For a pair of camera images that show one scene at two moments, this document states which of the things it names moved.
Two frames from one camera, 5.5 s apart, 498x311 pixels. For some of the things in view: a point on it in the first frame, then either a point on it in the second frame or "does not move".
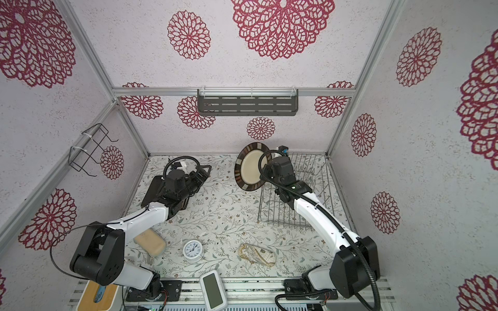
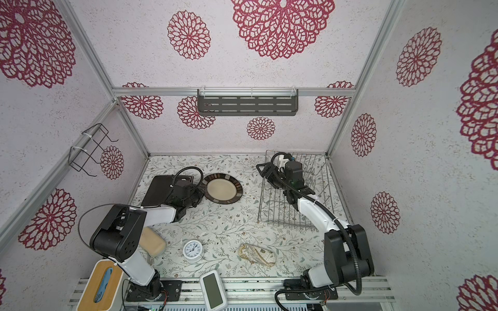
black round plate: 249,163 -> 222,188
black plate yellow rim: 152,191 does not move
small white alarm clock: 192,251 does not move
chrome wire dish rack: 314,168 does not move
